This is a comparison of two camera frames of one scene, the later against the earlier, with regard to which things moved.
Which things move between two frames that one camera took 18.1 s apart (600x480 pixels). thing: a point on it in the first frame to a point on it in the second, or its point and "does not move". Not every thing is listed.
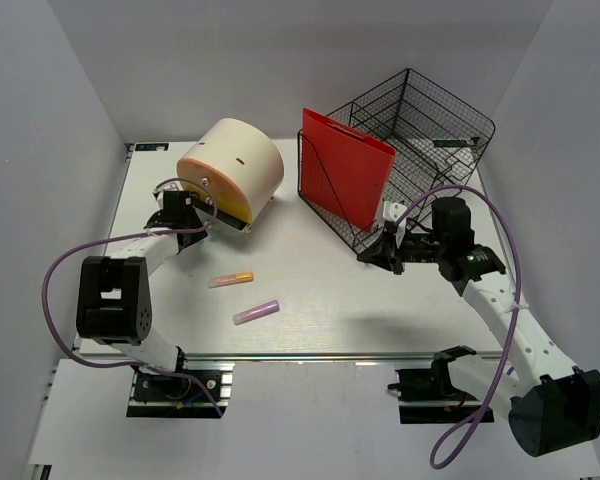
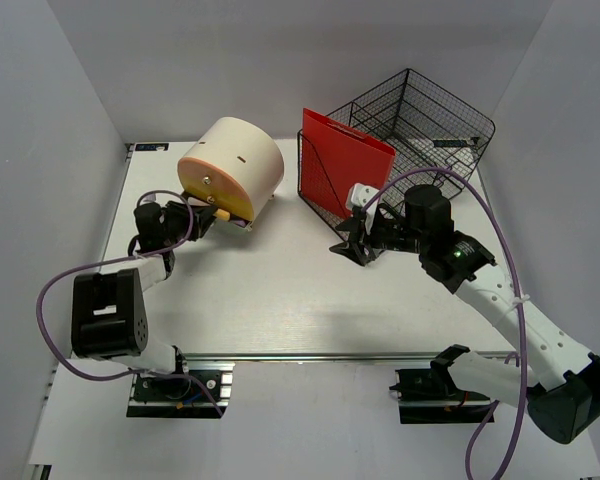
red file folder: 345,171 does not move
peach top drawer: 212,177 does not move
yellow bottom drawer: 233,203 does not move
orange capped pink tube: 232,279 to 222,214
